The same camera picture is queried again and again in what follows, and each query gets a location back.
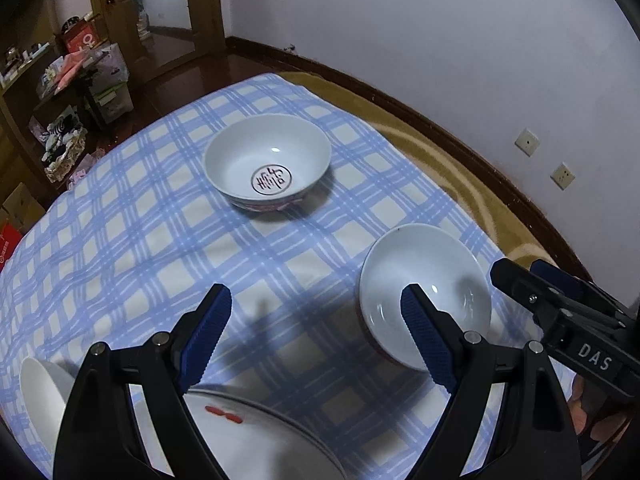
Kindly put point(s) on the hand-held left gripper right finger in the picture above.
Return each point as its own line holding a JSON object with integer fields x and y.
{"x": 430, "y": 335}

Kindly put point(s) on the blue plaid cloth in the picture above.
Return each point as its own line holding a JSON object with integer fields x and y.
{"x": 150, "y": 240}

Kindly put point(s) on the red box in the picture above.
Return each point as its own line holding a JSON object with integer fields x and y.
{"x": 82, "y": 40}

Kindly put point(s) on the cardboard box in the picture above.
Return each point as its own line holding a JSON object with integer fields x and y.
{"x": 20, "y": 205}

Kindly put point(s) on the red paper bag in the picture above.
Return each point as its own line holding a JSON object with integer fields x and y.
{"x": 7, "y": 250}

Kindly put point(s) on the person's right hand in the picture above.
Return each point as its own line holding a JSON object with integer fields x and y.
{"x": 595, "y": 425}

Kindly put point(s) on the white bowl with orange label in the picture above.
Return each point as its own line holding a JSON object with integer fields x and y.
{"x": 40, "y": 400}

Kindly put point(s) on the red bowl with plain inside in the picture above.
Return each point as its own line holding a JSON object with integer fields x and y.
{"x": 425, "y": 260}

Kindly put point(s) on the clear storage box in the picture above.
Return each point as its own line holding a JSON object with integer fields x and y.
{"x": 112, "y": 85}

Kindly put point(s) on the wicker basket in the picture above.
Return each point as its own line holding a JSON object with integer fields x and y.
{"x": 62, "y": 150}

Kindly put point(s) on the red bowl with inner seal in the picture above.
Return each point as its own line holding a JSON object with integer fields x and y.
{"x": 270, "y": 155}

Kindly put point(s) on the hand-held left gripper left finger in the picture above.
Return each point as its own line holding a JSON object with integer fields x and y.
{"x": 205, "y": 340}

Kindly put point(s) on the pink plastic floor packet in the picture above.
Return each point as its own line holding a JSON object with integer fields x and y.
{"x": 80, "y": 175}

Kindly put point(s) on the small cherry plate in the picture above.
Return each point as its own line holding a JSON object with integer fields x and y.
{"x": 260, "y": 440}

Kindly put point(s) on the small black table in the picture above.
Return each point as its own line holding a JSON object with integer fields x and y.
{"x": 80, "y": 90}

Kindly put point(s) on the large cherry plate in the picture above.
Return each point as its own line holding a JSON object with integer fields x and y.
{"x": 334, "y": 447}

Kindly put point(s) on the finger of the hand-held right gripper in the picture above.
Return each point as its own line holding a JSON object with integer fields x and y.
{"x": 515, "y": 280}
{"x": 555, "y": 272}

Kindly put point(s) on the wooden corner shelf unit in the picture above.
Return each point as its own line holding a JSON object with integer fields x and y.
{"x": 20, "y": 90}

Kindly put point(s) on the wall socket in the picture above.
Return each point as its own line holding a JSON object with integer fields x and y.
{"x": 562, "y": 175}
{"x": 527, "y": 141}

